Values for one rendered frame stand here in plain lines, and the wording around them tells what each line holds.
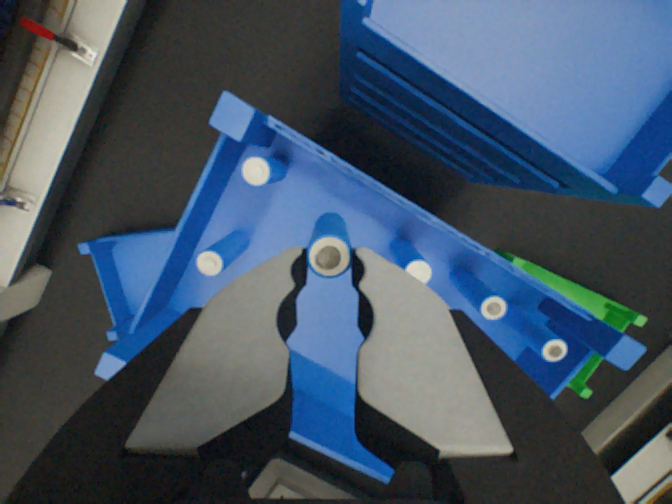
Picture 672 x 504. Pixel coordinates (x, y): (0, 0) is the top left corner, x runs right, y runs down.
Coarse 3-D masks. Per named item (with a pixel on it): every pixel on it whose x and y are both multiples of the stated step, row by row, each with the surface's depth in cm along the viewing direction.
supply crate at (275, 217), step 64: (256, 128) 19; (256, 192) 26; (320, 192) 26; (384, 192) 21; (192, 256) 28; (256, 256) 28; (384, 256) 27; (448, 256) 27; (320, 320) 29; (576, 320) 24; (320, 384) 31; (320, 448) 26
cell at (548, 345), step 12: (516, 312) 27; (516, 324) 26; (528, 324) 25; (540, 324) 24; (528, 336) 24; (540, 336) 23; (552, 336) 23; (540, 348) 23; (552, 348) 22; (564, 348) 23; (552, 360) 23
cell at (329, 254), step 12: (324, 216) 17; (336, 216) 17; (324, 228) 14; (336, 228) 14; (312, 240) 13; (324, 240) 13; (336, 240) 13; (348, 240) 13; (312, 252) 13; (324, 252) 12; (336, 252) 12; (348, 252) 13; (312, 264) 13; (324, 264) 13; (336, 264) 13; (348, 264) 13; (324, 276) 13; (336, 276) 13
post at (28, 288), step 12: (36, 264) 70; (24, 276) 65; (36, 276) 67; (48, 276) 70; (12, 288) 62; (24, 288) 65; (36, 288) 69; (0, 300) 61; (12, 300) 64; (24, 300) 68; (36, 300) 71; (0, 312) 63; (12, 312) 66
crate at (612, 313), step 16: (512, 256) 62; (528, 272) 70; (544, 272) 64; (560, 288) 70; (576, 288) 70; (592, 304) 71; (608, 304) 71; (608, 320) 71; (624, 320) 68; (640, 320) 64; (592, 368) 70; (576, 384) 70
